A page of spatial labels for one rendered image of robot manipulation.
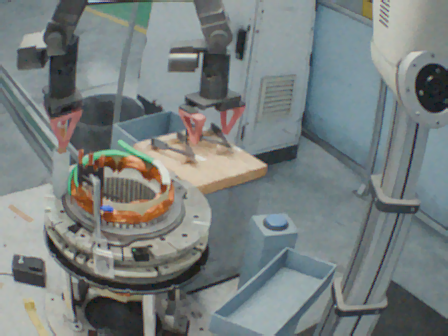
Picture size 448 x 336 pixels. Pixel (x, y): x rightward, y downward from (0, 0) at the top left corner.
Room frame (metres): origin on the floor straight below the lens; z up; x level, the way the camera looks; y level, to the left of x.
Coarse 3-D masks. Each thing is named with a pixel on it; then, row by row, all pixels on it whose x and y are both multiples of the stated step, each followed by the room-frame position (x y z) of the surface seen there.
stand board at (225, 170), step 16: (144, 144) 1.26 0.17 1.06; (176, 144) 1.28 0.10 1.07; (192, 144) 1.29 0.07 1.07; (208, 144) 1.30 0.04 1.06; (160, 160) 1.20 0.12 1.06; (176, 160) 1.21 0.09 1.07; (208, 160) 1.23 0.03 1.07; (224, 160) 1.24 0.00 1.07; (240, 160) 1.25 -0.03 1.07; (256, 160) 1.26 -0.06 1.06; (192, 176) 1.15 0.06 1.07; (208, 176) 1.16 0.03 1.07; (224, 176) 1.17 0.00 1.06; (240, 176) 1.19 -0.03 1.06; (256, 176) 1.22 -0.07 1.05; (208, 192) 1.14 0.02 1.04
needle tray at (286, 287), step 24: (288, 264) 0.94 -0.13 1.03; (312, 264) 0.92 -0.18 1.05; (240, 288) 0.81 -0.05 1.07; (264, 288) 0.87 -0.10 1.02; (288, 288) 0.88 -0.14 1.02; (312, 288) 0.88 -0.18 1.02; (216, 312) 0.74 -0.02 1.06; (240, 312) 0.79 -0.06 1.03; (264, 312) 0.80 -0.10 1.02; (288, 312) 0.80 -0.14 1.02
